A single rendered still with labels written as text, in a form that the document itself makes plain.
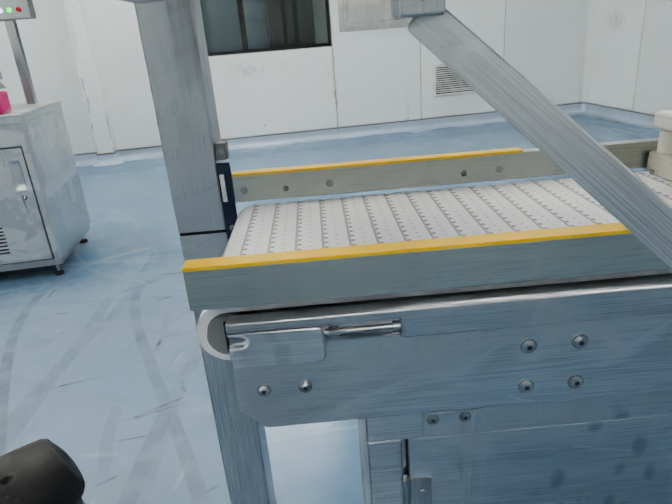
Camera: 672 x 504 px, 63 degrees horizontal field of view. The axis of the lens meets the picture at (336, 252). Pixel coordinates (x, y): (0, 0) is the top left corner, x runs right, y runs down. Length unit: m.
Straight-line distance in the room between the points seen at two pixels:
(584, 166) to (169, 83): 0.46
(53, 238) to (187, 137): 2.21
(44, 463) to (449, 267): 0.86
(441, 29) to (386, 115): 5.24
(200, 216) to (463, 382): 0.38
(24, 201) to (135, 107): 2.83
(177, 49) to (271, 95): 4.77
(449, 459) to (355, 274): 0.25
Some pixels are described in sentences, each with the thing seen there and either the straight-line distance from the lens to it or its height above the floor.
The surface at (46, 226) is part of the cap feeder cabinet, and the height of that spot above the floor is 0.26.
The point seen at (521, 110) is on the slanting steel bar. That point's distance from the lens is 0.36.
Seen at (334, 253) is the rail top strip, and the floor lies 0.84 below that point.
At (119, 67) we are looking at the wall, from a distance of 5.49.
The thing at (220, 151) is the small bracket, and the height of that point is 0.87.
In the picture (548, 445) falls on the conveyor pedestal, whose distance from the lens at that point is 0.59.
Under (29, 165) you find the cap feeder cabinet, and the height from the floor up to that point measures 0.54.
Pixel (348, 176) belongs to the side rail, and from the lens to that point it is 0.65.
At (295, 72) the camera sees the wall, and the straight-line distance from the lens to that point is 5.42.
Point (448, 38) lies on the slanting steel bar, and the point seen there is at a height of 0.98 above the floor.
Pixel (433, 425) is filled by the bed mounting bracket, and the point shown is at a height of 0.65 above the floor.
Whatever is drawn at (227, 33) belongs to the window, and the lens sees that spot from 5.39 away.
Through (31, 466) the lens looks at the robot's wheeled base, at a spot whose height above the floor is 0.35.
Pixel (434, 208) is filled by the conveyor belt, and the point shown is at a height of 0.80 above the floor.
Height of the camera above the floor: 0.99
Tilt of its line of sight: 22 degrees down
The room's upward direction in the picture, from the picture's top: 5 degrees counter-clockwise
